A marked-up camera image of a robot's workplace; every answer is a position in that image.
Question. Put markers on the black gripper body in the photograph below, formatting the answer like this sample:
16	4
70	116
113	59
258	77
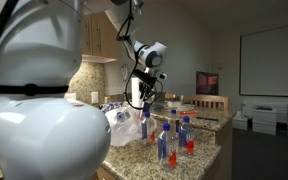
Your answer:
146	83

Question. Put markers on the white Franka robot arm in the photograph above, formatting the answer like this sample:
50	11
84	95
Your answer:
44	133

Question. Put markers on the shrink-wrapped water bottle pack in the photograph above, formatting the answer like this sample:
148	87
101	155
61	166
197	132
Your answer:
112	107

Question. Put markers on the translucent white plastic bag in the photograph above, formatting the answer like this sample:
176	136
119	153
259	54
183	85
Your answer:
124	133

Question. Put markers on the dark box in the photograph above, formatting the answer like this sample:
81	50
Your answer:
160	98

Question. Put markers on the wooden chair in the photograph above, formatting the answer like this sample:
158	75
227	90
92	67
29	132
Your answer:
205	98
170	96

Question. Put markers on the small yellow bottle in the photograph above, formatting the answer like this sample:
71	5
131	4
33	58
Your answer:
107	99

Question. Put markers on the clear glass plate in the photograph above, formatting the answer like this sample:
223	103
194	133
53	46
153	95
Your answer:
185	107

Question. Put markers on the orange marker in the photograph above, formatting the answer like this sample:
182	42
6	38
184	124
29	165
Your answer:
188	112

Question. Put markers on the dark reddish framed picture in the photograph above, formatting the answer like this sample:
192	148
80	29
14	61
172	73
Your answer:
207	83

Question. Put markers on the black pen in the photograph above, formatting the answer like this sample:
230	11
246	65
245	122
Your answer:
206	118

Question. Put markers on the wooden base cabinet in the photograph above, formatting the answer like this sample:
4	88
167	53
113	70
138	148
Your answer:
101	176

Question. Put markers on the small white box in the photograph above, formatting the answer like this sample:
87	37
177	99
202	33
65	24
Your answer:
240	121

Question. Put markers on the white storage unit black top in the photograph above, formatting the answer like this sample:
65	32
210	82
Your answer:
264	121

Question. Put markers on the white projection screen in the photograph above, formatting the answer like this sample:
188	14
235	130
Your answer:
274	60

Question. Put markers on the wrist-mounted camera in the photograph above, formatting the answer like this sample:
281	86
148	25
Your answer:
162	76

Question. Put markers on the white wall phone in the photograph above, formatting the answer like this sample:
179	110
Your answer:
125	71

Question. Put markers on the white wall outlet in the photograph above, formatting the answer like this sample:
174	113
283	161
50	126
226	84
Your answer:
70	96
94	97

